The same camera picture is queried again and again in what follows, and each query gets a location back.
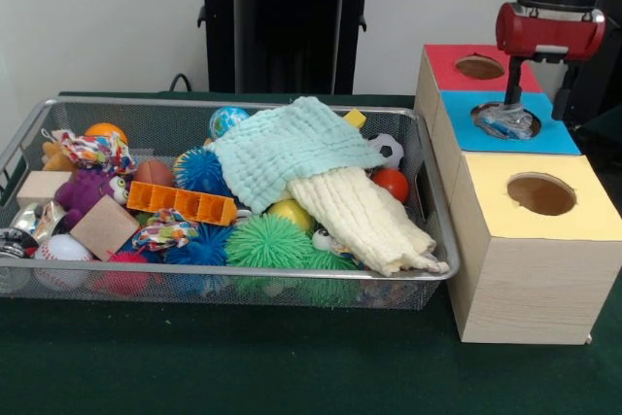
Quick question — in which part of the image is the orange long toy block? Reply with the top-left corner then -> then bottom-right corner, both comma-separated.
126,179 -> 238,229

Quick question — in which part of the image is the tan wooden cube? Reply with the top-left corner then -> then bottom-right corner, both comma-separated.
70,194 -> 141,260

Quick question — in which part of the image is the small basketball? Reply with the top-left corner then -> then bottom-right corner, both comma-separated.
85,121 -> 129,145

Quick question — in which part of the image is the shallow wire mesh bin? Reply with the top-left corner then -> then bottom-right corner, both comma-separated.
0,96 -> 461,312

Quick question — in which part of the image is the purple plush monster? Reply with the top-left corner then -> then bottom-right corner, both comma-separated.
53,165 -> 130,229

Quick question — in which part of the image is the mint knitted cloth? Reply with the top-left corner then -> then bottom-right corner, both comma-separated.
207,96 -> 388,215

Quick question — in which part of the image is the clear plastic toy packet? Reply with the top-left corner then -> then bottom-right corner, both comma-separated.
473,102 -> 540,140

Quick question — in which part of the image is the green spiky rubber ball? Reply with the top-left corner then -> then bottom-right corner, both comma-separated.
224,213 -> 315,270

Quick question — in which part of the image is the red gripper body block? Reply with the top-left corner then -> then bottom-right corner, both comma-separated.
495,1 -> 607,63

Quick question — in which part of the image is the cream knitted cloth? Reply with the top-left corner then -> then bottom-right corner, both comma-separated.
289,167 -> 451,276

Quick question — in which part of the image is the orange-red smooth ball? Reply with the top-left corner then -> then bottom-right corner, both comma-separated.
371,167 -> 410,203

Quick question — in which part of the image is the small soccer ball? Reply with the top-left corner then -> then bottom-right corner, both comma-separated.
367,132 -> 405,168

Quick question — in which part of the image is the globe print ball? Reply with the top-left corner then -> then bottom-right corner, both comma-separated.
209,106 -> 251,140

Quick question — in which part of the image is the dark green table cloth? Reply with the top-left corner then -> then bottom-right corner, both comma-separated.
0,90 -> 622,415

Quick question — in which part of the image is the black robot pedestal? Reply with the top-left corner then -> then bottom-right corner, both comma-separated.
187,0 -> 393,95

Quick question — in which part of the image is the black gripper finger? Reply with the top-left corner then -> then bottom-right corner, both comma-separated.
503,54 -> 525,106
551,59 -> 580,121

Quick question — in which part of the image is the wooden box with three holes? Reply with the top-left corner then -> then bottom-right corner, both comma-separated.
413,43 -> 622,346

